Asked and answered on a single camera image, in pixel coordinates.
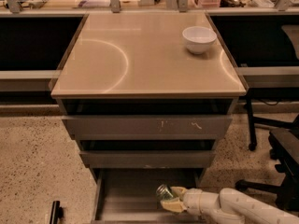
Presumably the green soda can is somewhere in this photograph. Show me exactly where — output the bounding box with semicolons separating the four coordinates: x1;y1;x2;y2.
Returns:
156;184;175;201

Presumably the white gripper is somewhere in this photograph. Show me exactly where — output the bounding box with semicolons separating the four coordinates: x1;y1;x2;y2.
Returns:
160;187;220;216

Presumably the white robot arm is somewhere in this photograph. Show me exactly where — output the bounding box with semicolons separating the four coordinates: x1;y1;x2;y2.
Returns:
156;184;299;224

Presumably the black object on floor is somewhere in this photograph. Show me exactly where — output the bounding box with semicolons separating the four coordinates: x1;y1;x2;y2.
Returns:
50;201;64;224

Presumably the white bowl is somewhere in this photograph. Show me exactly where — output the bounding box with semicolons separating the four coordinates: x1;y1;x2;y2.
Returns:
182;26;217;54

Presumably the grey drawer cabinet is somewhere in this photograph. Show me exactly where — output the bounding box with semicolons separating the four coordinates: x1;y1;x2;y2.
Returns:
48;11;249;224

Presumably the black desk leg with caster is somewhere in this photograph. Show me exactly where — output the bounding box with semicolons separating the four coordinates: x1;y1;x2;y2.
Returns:
245;95;257;151

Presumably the top grey drawer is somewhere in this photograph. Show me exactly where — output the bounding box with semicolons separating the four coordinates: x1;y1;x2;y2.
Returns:
63;115;232;140

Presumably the open bottom grey drawer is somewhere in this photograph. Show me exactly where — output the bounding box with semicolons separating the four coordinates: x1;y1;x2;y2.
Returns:
91;169;200;224

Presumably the middle grey drawer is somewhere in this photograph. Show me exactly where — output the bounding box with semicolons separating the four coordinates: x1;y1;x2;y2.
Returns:
79;150;215;169

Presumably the black office chair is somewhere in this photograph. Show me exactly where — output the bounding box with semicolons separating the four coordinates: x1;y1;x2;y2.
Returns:
235;114;299;224

